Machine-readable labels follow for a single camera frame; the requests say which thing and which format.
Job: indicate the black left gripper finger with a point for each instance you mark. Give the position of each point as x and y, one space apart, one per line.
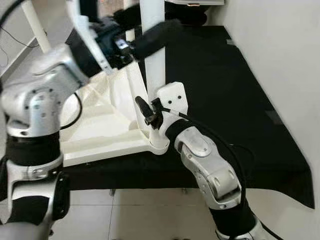
157 37
127 17

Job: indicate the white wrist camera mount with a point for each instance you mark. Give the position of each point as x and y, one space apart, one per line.
172 97
90 35

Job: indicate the clear tape strip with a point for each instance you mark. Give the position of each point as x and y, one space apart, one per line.
230 42

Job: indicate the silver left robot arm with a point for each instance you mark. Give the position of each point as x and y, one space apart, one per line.
35 105

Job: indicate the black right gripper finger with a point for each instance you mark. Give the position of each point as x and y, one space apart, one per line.
143 109

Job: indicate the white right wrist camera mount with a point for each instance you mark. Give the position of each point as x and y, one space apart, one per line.
172 97

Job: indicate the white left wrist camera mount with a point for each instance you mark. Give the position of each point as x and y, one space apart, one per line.
90 35

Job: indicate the black table cloth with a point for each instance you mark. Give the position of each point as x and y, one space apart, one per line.
225 100

